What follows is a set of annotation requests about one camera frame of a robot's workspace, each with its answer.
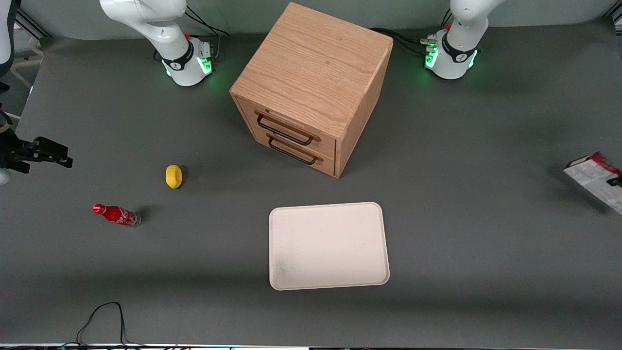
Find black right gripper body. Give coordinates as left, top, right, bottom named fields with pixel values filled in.
left=0, top=130, right=35, bottom=175

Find red tartan cookie box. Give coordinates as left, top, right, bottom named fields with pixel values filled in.
left=563, top=152, right=622, bottom=215

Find cream plastic tray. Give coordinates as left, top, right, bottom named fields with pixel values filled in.
left=269, top=202, right=391, bottom=291

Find red cola bottle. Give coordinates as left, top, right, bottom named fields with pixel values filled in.
left=92, top=203, right=142, bottom=228

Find yellow lemon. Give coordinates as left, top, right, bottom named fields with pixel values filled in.
left=165, top=164, right=183, bottom=189

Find wooden drawer front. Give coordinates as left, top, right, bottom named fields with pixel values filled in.
left=262, top=134, right=337, bottom=177
left=236, top=96, right=337, bottom=157

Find wooden drawer cabinet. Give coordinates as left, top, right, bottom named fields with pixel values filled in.
left=229, top=1, right=395, bottom=179

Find white metal frame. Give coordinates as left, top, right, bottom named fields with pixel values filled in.
left=9, top=10, right=50, bottom=89

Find thin black looped cable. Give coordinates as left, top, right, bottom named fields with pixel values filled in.
left=61, top=301, right=149, bottom=349

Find black right arm base cables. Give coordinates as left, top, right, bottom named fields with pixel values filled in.
left=184, top=5, right=230, bottom=63

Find black arm base cables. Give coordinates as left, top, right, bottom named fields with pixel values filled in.
left=369, top=11, right=455, bottom=58
left=184, top=5, right=230, bottom=63

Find black metal drawer handle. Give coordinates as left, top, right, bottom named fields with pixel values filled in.
left=256, top=112, right=314, bottom=146
left=268, top=137, right=318, bottom=166

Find black left arm base cables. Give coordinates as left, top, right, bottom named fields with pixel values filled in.
left=369, top=11, right=455, bottom=58

